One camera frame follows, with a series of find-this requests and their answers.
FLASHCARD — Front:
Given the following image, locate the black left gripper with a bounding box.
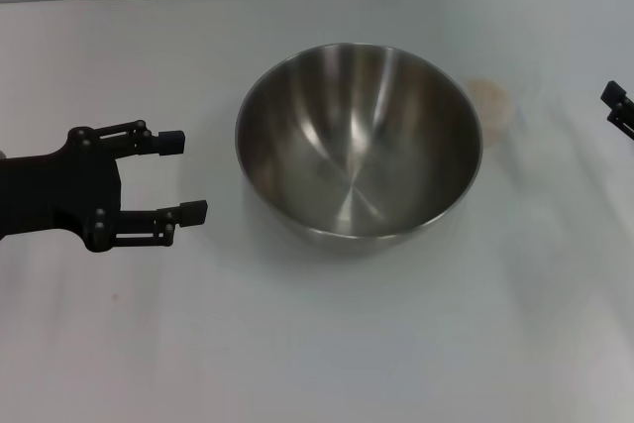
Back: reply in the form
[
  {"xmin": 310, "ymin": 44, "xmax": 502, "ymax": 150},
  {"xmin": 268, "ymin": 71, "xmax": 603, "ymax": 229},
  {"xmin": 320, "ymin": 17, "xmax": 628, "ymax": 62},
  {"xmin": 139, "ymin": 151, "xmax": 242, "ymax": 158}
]
[{"xmin": 0, "ymin": 119, "xmax": 208, "ymax": 254}]

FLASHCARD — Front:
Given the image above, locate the large stainless steel bowl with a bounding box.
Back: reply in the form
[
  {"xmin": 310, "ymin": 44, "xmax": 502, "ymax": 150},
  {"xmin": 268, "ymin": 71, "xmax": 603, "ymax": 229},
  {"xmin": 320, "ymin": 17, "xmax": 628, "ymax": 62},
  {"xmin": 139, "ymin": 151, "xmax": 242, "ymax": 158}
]
[{"xmin": 235, "ymin": 42, "xmax": 484, "ymax": 252}]

